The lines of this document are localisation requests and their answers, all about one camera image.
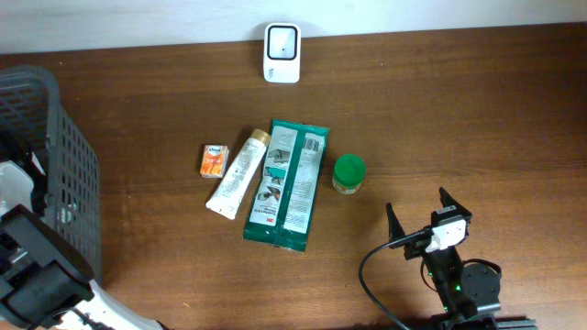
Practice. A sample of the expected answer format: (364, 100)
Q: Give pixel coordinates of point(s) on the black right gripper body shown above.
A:
(415, 250)

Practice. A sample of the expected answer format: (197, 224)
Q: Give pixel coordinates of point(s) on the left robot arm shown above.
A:
(45, 281)

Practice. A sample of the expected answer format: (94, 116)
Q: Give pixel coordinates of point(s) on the white tube gold cap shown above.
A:
(228, 195)

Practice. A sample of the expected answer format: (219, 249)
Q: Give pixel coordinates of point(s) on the grey plastic basket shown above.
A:
(31, 111)

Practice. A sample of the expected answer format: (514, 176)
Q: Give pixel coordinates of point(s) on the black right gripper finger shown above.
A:
(447, 200)
(395, 229)

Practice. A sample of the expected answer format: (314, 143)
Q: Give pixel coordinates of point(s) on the green lid jar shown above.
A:
(349, 174)

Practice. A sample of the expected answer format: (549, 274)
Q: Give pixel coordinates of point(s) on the small orange tissue pack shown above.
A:
(214, 161)

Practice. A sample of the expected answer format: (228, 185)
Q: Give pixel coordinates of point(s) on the white barcode scanner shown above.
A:
(282, 53)

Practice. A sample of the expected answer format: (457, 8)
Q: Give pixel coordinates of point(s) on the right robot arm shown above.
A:
(468, 289)

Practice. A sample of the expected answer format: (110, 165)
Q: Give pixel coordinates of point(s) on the green white 3M package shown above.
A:
(282, 209)

